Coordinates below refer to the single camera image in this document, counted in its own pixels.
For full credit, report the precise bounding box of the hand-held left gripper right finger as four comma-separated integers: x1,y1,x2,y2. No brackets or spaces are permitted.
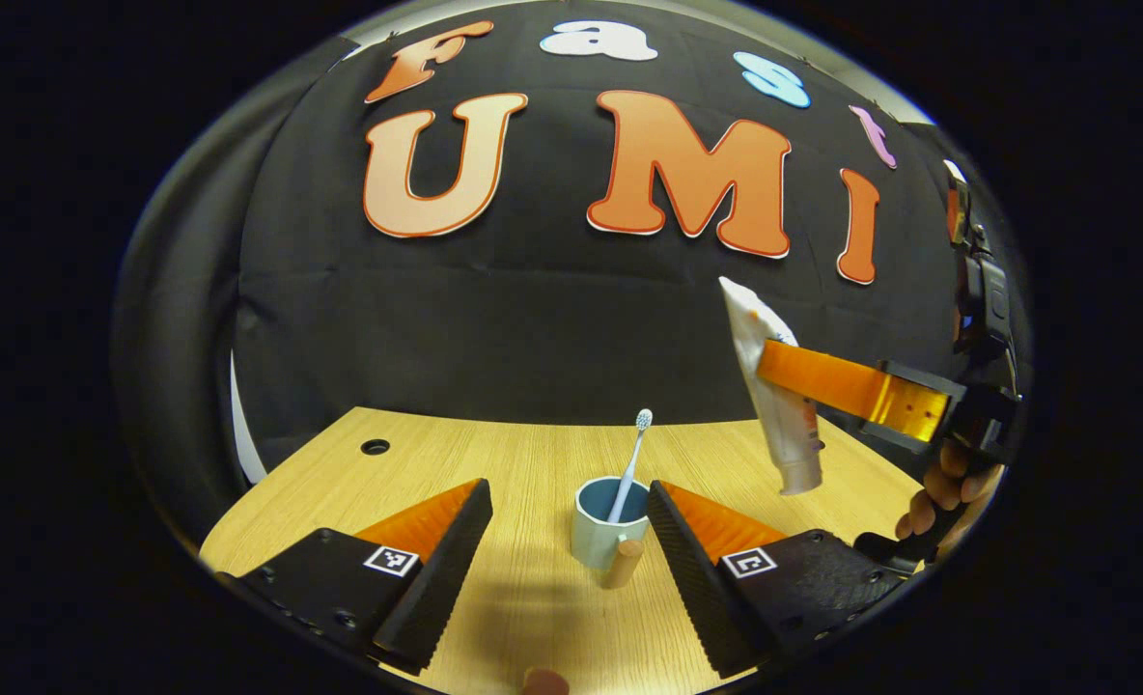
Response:
647,480,920,680

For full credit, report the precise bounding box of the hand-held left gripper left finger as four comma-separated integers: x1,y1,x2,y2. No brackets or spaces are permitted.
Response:
214,478,495,677

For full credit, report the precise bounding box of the white toothpaste tube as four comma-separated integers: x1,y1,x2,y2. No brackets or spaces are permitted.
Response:
718,277,825,497

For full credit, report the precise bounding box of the light blue cup wooden handle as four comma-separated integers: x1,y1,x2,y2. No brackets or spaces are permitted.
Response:
571,476,652,591

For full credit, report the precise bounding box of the white toothbrush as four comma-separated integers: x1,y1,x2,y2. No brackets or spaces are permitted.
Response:
607,408,654,525

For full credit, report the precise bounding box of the wooden desktop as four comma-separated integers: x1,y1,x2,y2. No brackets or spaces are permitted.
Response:
200,405,932,695

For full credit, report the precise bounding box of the white board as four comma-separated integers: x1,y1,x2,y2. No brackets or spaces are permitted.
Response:
231,352,269,485

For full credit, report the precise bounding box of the black backdrop cloth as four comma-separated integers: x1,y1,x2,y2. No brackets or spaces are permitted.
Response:
113,0,1017,542

